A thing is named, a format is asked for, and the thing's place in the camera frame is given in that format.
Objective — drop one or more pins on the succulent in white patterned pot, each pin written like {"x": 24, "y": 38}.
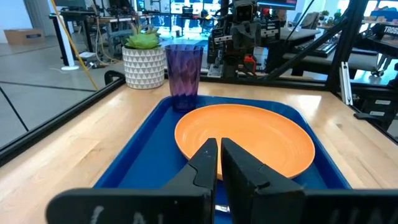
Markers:
{"x": 143, "y": 68}

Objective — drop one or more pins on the orange plate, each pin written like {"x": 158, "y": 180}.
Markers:
{"x": 264, "y": 140}

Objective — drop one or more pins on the black background robot arm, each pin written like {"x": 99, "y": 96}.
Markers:
{"x": 385, "y": 31}

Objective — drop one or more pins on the silver metal bracket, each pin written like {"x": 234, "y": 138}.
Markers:
{"x": 345, "y": 84}

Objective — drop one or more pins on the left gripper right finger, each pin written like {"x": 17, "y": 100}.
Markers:
{"x": 245, "y": 180}

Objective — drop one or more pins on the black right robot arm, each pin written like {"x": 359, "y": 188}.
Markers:
{"x": 222, "y": 46}

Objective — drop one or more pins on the blue plastic tray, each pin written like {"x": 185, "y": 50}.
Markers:
{"x": 146, "y": 155}

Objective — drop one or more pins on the cardboard box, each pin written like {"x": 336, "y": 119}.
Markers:
{"x": 25, "y": 36}

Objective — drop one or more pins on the small red device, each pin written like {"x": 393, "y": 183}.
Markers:
{"x": 249, "y": 63}

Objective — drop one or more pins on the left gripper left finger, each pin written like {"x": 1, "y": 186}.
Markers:
{"x": 199, "y": 174}

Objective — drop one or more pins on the white desk leg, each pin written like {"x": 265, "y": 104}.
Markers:
{"x": 66, "y": 46}

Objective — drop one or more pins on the purple faceted plastic cup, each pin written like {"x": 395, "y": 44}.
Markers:
{"x": 184, "y": 77}

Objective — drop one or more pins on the black metal table frame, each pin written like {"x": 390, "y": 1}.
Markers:
{"x": 46, "y": 128}

